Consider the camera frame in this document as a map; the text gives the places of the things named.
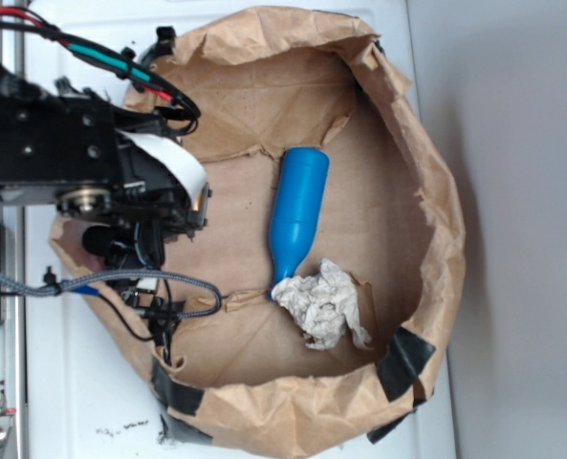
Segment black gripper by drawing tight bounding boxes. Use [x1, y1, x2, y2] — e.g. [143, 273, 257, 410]
[55, 126, 213, 319]

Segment white flat ribbon cable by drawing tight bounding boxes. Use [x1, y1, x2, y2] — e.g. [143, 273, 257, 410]
[120, 130, 209, 211]

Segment aluminium frame rail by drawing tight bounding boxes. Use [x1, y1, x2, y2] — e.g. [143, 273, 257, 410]
[0, 0, 28, 459]

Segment crumpled white tissue paper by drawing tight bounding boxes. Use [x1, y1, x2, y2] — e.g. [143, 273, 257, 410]
[270, 258, 372, 351]

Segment blue plastic bottle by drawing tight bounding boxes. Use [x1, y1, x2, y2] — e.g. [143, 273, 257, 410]
[269, 147, 330, 286]

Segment white plastic tray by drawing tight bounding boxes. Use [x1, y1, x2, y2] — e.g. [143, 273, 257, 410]
[25, 1, 456, 458]

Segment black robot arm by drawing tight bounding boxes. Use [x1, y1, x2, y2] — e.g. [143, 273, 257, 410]
[0, 63, 211, 290]

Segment grey braided cable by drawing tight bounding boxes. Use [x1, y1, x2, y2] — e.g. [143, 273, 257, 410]
[0, 263, 224, 320]

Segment brown paper bag tray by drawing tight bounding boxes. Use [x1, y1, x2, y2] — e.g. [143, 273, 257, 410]
[48, 5, 468, 459]

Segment red green black wire bundle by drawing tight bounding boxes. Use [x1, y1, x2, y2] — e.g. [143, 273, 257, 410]
[0, 6, 202, 135]

